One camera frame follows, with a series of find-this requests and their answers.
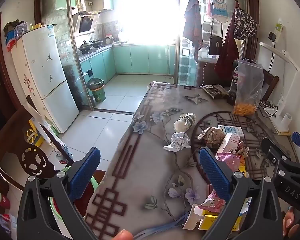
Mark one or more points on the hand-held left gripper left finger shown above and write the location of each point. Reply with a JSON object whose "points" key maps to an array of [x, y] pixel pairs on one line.
{"points": [[86, 173]]}

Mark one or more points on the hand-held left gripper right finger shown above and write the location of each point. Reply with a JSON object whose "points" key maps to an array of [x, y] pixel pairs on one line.
{"points": [[215, 175]]}

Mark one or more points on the red basin green rim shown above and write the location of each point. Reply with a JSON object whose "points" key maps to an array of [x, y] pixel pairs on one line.
{"points": [[96, 180]]}

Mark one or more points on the pink foil wrapper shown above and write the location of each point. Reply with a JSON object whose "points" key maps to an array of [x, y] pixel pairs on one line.
{"points": [[211, 202], [231, 161]]}

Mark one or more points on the white paper carton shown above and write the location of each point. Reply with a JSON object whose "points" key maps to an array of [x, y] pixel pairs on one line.
{"points": [[228, 143]]}

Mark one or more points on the blue white carton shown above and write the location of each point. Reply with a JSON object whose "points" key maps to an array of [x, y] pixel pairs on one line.
{"points": [[231, 130]]}

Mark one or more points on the torn white cardboard piece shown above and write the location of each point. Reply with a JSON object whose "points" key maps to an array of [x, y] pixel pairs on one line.
{"points": [[193, 217]]}

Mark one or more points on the yellow lemon tea carton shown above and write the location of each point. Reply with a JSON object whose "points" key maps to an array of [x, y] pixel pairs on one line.
{"points": [[210, 222]]}

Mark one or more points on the white foil wrapper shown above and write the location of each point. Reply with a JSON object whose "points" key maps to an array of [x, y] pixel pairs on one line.
{"points": [[178, 141]]}

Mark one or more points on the green kitchen trash bin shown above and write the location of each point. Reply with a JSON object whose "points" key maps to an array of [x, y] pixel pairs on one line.
{"points": [[97, 91]]}

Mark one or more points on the person's right hand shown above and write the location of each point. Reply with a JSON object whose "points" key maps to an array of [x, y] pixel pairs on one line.
{"points": [[288, 223]]}

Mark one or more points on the person's left hand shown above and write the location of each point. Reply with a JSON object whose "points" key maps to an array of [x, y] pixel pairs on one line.
{"points": [[123, 235]]}

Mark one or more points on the white power strip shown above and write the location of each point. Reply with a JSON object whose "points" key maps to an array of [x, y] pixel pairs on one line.
{"points": [[268, 110]]}

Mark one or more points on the yellow plastic bag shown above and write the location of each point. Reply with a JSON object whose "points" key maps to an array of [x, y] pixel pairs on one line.
{"points": [[35, 135]]}

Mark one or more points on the floral printed tablecloth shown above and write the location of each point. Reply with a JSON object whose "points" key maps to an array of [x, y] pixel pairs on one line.
{"points": [[150, 160]]}

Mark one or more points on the zip bag of orange snacks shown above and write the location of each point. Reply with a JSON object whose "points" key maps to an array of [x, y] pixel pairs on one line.
{"points": [[247, 87]]}

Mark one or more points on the plastic bottle purple label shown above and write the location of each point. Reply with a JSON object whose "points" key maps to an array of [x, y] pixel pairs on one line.
{"points": [[233, 82]]}

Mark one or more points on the carved dark wooden chair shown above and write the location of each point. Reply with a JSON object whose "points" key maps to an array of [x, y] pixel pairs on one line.
{"points": [[17, 135]]}

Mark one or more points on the black snack packet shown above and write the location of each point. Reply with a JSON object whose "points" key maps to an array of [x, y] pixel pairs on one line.
{"points": [[215, 91]]}

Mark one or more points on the red cap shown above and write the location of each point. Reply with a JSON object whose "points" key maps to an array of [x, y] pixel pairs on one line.
{"points": [[3, 200]]}

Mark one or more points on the white desk lamp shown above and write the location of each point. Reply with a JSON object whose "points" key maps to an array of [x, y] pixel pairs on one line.
{"points": [[277, 51]]}

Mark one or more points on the dark red cloth bag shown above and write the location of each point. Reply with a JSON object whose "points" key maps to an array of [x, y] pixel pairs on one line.
{"points": [[227, 55]]}

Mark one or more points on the white refrigerator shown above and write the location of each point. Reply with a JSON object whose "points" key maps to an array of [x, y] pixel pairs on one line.
{"points": [[45, 75]]}

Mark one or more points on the black handbag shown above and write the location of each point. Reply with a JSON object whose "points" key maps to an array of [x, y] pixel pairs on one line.
{"points": [[215, 45]]}

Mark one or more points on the black wok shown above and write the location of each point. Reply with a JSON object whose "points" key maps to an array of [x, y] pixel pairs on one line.
{"points": [[84, 46]]}

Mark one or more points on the teal lower kitchen cabinets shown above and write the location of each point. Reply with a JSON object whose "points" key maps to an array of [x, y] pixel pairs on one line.
{"points": [[140, 57]]}

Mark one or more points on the black white lettered bag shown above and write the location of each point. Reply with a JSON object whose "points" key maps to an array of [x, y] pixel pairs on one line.
{"points": [[246, 23]]}

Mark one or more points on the black frying pan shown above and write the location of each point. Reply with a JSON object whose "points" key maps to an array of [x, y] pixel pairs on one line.
{"points": [[96, 42]]}

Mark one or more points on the blue red hanging towel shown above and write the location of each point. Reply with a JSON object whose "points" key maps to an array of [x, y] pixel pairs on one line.
{"points": [[192, 25]]}

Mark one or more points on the black range hood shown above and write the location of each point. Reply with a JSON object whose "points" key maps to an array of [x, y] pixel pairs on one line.
{"points": [[86, 23]]}

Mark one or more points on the blue white printed bag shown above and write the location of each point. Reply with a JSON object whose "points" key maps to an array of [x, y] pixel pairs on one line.
{"points": [[218, 5]]}

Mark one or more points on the clear plastic box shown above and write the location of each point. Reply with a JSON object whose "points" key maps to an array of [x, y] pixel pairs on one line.
{"points": [[22, 30]]}

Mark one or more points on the dark cloth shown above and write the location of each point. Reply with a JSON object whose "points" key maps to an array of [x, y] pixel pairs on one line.
{"points": [[11, 26]]}

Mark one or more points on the black wall charger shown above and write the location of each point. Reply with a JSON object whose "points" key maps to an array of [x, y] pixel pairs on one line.
{"points": [[273, 36]]}

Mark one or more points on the white green wall plug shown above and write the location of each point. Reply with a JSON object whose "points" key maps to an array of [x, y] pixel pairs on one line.
{"points": [[279, 28]]}

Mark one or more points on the silver exhaust duct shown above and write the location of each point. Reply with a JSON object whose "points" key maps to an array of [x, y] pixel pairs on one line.
{"points": [[81, 3]]}

